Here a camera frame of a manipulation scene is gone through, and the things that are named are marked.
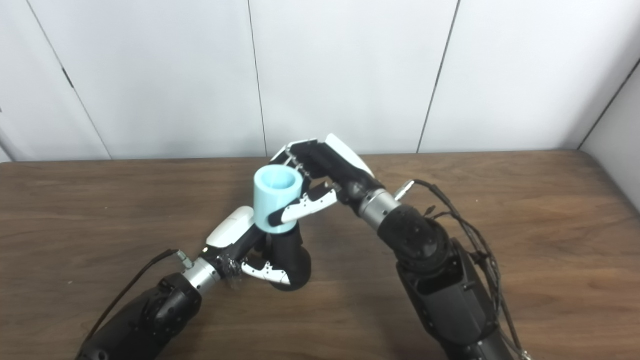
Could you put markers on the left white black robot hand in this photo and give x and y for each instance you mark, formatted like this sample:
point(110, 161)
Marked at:
point(230, 235)

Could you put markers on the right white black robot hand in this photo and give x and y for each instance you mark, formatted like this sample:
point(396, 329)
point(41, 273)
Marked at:
point(340, 167)

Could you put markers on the black funnel-shaped nozzle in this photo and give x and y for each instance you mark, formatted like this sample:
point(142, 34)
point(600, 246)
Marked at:
point(295, 260)

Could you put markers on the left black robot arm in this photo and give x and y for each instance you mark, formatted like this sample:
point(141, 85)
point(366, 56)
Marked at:
point(145, 320)

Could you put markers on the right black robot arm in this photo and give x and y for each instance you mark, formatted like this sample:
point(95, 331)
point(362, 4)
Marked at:
point(445, 285)

